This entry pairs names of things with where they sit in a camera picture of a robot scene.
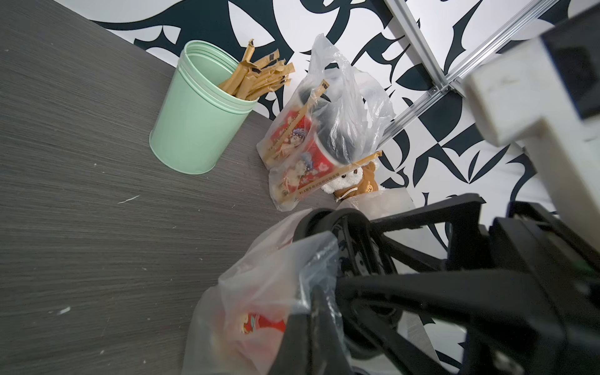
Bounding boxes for clear plastic carrier bag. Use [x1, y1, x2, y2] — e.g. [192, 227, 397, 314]
[256, 33, 396, 212]

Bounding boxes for green straw holder cup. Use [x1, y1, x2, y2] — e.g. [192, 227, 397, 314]
[149, 41, 256, 175]

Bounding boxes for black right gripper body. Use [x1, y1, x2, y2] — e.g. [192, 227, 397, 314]
[450, 202, 599, 374]

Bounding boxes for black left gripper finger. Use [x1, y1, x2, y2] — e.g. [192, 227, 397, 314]
[268, 286, 353, 375]
[370, 193, 488, 272]
[336, 270, 563, 374]

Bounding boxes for white teddy bear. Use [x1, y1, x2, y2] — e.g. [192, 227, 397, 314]
[321, 160, 384, 203]

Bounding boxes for bundle of paper straws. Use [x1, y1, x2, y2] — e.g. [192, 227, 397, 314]
[218, 39, 295, 101]

